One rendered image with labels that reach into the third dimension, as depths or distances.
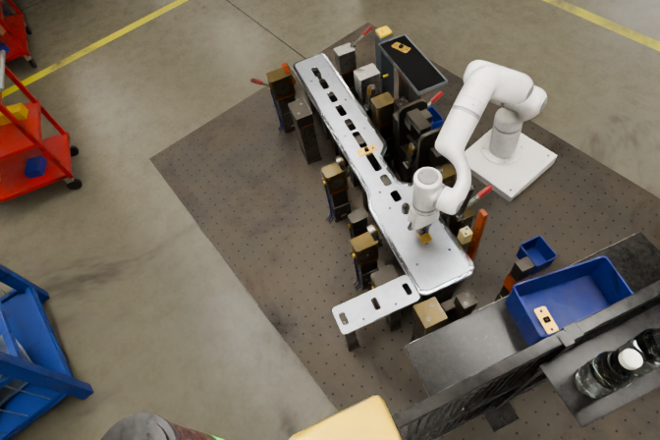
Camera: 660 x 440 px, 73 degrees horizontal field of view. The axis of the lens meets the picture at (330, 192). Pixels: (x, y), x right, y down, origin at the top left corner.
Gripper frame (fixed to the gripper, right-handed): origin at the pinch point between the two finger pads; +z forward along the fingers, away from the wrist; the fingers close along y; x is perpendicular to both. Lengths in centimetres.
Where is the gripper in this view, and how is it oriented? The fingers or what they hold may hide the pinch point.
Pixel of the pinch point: (422, 229)
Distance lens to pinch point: 161.4
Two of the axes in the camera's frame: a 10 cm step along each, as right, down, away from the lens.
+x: 3.9, 7.3, -5.6
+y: -9.1, 3.9, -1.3
